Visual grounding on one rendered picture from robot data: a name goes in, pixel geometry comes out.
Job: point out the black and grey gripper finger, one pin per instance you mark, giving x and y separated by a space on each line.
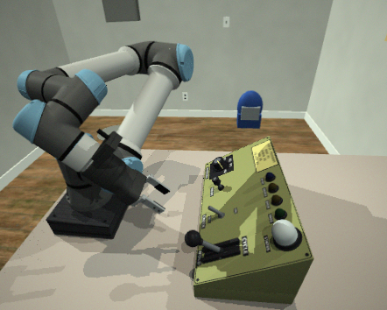
157 184
149 203

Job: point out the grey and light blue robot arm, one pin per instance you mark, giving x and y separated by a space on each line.
53 125

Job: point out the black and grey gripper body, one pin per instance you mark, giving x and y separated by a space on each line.
113 175

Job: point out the olive green control console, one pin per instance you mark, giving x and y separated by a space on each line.
269 257

